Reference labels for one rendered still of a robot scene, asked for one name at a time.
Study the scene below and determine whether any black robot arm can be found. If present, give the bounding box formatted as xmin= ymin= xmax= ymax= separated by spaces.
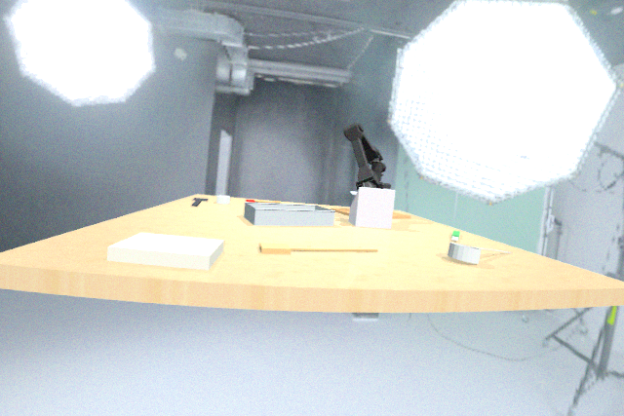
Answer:
xmin=343 ymin=122 xmax=386 ymax=190

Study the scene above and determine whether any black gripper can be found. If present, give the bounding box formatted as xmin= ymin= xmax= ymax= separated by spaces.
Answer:
xmin=375 ymin=171 xmax=391 ymax=189

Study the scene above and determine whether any silver saucepan with long handle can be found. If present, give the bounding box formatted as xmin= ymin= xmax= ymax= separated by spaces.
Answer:
xmin=447 ymin=243 xmax=489 ymax=264

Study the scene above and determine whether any light wooden board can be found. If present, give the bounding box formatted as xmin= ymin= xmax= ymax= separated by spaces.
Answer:
xmin=331 ymin=208 xmax=410 ymax=219

